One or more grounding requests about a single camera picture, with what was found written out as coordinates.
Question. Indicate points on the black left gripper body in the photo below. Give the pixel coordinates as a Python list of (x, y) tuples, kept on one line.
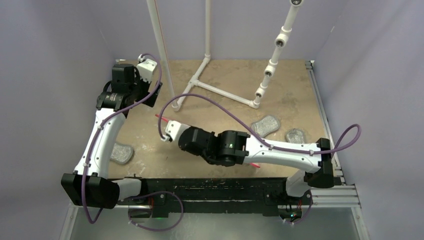
[(140, 87)]

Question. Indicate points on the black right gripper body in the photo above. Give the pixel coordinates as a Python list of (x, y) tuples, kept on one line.
[(192, 127)]

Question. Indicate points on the pink framed whiteboard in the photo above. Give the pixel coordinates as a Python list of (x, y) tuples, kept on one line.
[(166, 119)]

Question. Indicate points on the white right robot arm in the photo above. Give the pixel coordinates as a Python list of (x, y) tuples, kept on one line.
[(231, 148)]

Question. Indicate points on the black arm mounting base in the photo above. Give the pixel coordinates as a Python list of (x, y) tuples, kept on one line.
[(252, 195)]

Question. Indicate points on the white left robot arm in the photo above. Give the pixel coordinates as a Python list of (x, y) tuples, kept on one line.
[(89, 185)]

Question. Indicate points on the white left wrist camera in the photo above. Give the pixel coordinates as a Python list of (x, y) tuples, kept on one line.
[(146, 69)]

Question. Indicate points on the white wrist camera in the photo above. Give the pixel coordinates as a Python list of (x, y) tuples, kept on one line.
[(174, 130), (146, 69)]

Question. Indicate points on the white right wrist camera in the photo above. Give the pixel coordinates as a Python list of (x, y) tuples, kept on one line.
[(174, 130)]

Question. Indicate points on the aluminium rail frame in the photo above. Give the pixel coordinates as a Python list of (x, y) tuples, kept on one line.
[(339, 196)]

